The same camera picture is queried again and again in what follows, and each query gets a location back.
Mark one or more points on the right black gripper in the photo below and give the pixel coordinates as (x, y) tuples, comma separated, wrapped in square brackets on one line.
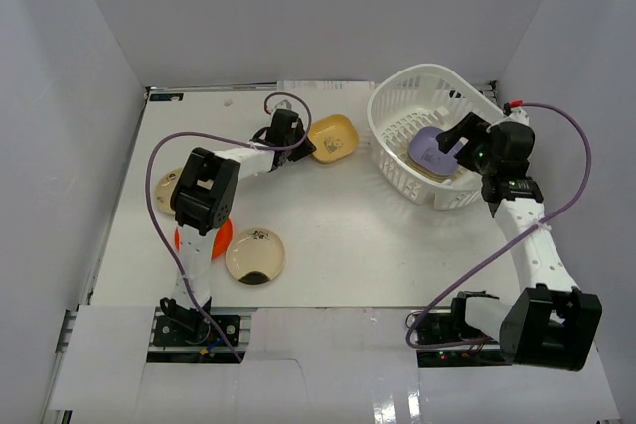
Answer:
[(471, 128)]

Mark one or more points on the brown square panda plate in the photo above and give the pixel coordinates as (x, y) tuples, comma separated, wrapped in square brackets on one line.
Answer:
[(431, 175)]

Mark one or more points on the white plastic basket bin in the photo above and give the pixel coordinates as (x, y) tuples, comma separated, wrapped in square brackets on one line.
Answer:
[(420, 96)]

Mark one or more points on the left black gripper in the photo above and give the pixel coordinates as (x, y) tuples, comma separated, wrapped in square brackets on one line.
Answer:
[(296, 141)]

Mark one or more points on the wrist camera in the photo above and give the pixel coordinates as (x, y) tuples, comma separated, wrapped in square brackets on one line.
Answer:
[(283, 104), (517, 114)]

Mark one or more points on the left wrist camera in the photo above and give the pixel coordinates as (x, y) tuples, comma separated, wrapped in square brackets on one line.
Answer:
[(283, 104)]

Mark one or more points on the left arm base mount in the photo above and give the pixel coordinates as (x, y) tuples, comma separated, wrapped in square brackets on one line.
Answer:
[(177, 326)]

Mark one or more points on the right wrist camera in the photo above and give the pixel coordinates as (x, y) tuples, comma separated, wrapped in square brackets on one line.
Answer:
[(517, 114)]

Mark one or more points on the cream round plate black mound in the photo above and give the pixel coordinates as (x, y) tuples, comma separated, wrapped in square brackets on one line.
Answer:
[(256, 256)]

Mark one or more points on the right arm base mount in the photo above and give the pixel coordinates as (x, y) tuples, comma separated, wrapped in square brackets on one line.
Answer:
[(438, 329)]

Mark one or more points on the yellow square plate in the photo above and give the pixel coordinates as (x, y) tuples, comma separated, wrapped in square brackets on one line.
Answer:
[(334, 138)]

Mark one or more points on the cream round flower plate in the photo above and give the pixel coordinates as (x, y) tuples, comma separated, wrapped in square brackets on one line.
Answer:
[(164, 189)]

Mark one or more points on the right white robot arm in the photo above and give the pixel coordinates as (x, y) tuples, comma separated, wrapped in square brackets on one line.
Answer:
[(552, 323)]

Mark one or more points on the purple square panda plate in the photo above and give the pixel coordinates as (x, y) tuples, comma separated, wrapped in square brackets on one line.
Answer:
[(423, 151)]

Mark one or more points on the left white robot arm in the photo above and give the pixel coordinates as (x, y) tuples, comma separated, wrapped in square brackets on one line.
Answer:
[(205, 191)]

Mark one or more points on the orange round plate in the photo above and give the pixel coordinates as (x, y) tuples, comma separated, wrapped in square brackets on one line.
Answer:
[(221, 243)]

